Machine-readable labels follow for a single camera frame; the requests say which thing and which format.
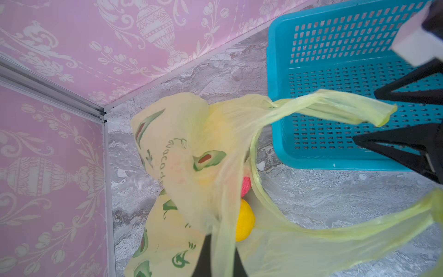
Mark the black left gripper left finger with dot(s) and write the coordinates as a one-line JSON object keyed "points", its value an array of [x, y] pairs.
{"points": [[203, 267]]}

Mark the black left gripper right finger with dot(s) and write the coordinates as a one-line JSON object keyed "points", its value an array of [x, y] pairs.
{"points": [[238, 270]]}

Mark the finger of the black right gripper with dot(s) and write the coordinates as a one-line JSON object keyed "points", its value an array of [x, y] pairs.
{"points": [[423, 85], [419, 148]]}

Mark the yellow toy fruit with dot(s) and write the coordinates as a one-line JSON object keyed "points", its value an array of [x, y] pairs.
{"points": [[246, 221]]}

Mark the yellow-green plastic bag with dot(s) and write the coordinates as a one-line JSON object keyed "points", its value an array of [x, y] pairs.
{"points": [[200, 153]]}

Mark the pink toy fruit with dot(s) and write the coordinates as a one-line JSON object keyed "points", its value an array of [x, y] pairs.
{"points": [[246, 186]]}

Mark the teal plastic basket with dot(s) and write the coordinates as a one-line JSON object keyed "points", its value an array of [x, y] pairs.
{"points": [[343, 47]]}

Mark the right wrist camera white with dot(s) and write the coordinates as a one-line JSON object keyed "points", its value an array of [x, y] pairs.
{"points": [[420, 39]]}

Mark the aluminium frame post left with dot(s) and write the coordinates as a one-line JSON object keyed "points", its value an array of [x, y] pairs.
{"points": [[56, 218]]}

